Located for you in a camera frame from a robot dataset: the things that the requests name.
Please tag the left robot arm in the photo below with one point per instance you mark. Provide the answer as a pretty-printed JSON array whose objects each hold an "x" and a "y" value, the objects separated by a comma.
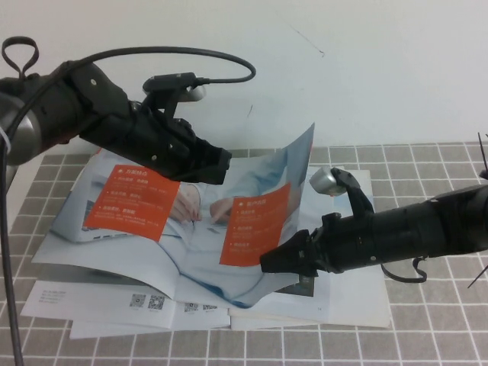
[{"x": 76, "y": 103}]

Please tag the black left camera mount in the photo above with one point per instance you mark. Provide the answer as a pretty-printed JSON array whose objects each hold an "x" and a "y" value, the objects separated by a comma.
[{"x": 167, "y": 82}]

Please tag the grey checked tablecloth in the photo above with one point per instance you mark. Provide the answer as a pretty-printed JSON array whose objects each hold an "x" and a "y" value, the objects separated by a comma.
[{"x": 419, "y": 324}]

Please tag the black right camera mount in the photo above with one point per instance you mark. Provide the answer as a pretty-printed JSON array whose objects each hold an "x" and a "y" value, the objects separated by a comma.
[{"x": 356, "y": 194}]

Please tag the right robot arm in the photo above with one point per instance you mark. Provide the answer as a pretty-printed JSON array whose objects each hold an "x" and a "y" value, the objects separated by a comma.
[{"x": 438, "y": 228}]

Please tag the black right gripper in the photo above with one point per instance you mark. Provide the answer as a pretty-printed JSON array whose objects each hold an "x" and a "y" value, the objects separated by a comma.
[{"x": 350, "y": 244}]

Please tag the black zip tie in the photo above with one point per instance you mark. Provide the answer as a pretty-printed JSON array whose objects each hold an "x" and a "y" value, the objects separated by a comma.
[
  {"x": 478, "y": 277},
  {"x": 482, "y": 152}
]

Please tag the white zip tie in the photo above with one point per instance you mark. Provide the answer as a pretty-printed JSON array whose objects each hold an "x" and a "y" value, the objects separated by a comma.
[{"x": 4, "y": 143}]

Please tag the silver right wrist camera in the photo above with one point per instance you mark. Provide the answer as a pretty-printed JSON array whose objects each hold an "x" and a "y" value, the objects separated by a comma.
[{"x": 324, "y": 181}]

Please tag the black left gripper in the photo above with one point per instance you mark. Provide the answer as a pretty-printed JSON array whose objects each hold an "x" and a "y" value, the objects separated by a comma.
[{"x": 164, "y": 148}]

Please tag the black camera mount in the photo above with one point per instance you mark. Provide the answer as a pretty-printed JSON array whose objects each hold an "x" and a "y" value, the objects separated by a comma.
[
  {"x": 356, "y": 194},
  {"x": 167, "y": 82}
]

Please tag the white side ledge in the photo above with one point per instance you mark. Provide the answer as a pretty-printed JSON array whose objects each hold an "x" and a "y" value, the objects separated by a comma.
[{"x": 13, "y": 190}]

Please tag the magazine with orange panels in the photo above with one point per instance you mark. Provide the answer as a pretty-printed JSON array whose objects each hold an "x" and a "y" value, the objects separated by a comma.
[{"x": 126, "y": 244}]

